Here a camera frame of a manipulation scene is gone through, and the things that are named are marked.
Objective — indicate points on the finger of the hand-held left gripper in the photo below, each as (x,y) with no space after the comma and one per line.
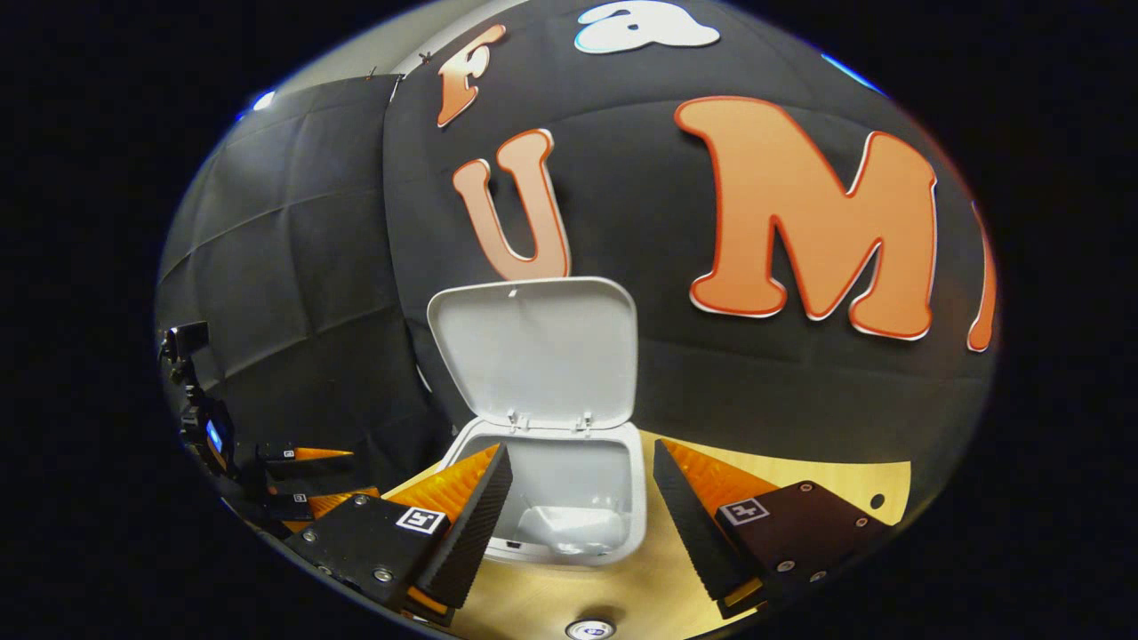
(289,507)
(280,453)

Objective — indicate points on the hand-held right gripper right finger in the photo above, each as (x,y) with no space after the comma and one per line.
(689,524)

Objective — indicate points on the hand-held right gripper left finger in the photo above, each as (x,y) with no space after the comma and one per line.
(476,524)

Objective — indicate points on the black backdrop cloth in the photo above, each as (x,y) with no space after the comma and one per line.
(711,382)

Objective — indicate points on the blue pop can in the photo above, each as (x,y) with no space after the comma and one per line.
(589,629)

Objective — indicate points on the wooden desktop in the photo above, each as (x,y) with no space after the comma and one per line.
(853,480)

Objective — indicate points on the white desktop garbage bin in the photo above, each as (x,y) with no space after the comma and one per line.
(533,356)

